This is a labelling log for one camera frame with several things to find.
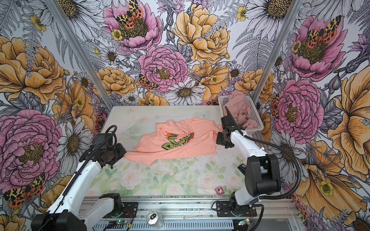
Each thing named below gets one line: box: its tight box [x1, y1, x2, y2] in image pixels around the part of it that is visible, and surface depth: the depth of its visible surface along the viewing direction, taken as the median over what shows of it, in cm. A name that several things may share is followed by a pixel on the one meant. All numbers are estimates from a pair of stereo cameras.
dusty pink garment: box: [223, 90, 259, 129], surface depth 117 cm
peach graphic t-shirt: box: [124, 117, 224, 167], surface depth 102 cm
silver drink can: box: [145, 210, 165, 229], surface depth 62 cm
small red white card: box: [214, 186, 225, 196], surface depth 78 cm
